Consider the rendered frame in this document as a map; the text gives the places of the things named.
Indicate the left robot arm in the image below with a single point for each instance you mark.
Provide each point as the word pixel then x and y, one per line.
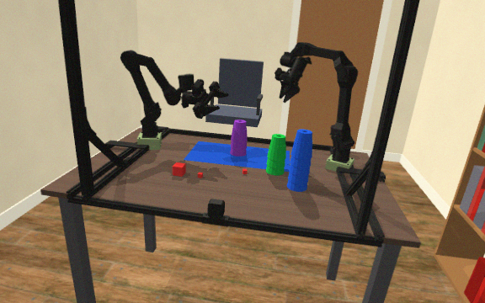
pixel 152 110

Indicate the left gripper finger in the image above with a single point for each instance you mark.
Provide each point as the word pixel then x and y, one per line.
pixel 219 93
pixel 206 108

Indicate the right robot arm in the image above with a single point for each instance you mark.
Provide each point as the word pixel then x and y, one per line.
pixel 346 75

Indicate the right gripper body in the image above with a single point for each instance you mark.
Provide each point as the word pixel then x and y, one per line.
pixel 296 74

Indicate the blue flat mat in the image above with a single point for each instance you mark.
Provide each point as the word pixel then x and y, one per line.
pixel 220 154

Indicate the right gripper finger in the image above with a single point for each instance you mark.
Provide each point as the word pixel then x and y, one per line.
pixel 285 87
pixel 289 95

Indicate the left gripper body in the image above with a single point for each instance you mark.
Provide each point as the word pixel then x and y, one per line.
pixel 204 97

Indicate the purple cup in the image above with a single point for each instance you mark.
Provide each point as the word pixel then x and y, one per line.
pixel 238 146
pixel 239 131
pixel 238 153

